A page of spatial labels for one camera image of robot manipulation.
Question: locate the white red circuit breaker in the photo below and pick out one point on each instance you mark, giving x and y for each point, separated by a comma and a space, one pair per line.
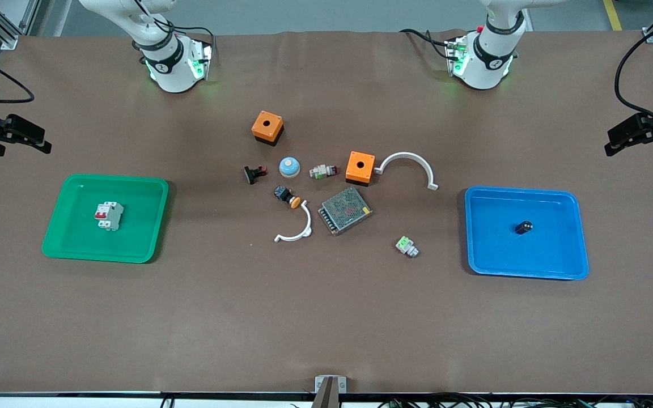
109, 215

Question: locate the black cylindrical capacitor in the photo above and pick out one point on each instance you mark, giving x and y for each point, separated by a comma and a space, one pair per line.
524, 228

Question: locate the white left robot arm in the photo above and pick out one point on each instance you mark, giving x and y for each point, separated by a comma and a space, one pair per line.
485, 68

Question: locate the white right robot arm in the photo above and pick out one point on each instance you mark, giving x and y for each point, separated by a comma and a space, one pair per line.
162, 68

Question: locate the green plastic tray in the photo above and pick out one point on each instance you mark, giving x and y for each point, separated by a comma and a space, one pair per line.
134, 238

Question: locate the blue plastic tray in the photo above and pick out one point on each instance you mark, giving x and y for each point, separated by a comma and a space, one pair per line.
496, 249

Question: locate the orange black button box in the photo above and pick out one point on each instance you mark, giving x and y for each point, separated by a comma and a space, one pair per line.
355, 170
258, 129

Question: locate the green white contact block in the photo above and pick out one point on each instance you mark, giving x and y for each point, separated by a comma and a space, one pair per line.
405, 245

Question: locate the black orange push button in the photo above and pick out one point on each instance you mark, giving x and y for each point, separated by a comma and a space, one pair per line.
284, 194

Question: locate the blue dome button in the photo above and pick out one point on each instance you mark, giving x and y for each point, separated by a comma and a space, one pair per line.
289, 167

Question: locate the white green red indicator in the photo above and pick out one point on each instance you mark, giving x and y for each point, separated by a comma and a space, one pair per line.
321, 171

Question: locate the metal mesh power supply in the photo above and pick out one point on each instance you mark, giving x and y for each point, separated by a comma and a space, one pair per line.
344, 211

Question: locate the aluminium frame profile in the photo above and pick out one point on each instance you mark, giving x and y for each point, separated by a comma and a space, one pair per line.
6, 31

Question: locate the large white arc bracket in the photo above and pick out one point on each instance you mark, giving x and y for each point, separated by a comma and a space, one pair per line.
411, 155

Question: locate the black red switch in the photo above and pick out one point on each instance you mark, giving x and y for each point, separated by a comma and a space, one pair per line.
254, 174

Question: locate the small white arc bracket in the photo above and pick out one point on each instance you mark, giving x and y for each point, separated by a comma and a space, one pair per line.
308, 221

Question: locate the grey metal table bracket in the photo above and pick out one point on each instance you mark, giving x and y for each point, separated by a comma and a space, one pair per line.
340, 384

